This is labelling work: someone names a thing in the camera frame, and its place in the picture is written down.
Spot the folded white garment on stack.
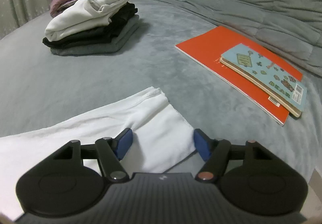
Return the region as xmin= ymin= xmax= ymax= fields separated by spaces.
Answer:
xmin=45 ymin=0 xmax=129 ymax=42

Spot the white garment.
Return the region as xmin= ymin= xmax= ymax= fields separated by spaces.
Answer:
xmin=45 ymin=0 xmax=129 ymax=42
xmin=1 ymin=87 xmax=195 ymax=219

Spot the light blue bear book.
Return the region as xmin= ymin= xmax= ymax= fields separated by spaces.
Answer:
xmin=221 ymin=44 xmax=307 ymax=118

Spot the folded grey garment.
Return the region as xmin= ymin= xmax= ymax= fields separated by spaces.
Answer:
xmin=43 ymin=15 xmax=139 ymax=56

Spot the folded black garment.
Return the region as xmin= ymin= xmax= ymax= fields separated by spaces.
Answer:
xmin=42 ymin=3 xmax=139 ymax=55

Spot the grey bed sheet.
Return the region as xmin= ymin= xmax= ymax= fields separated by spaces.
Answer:
xmin=1 ymin=0 xmax=321 ymax=179

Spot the orange notebook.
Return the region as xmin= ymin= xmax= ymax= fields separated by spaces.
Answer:
xmin=176 ymin=26 xmax=307 ymax=125

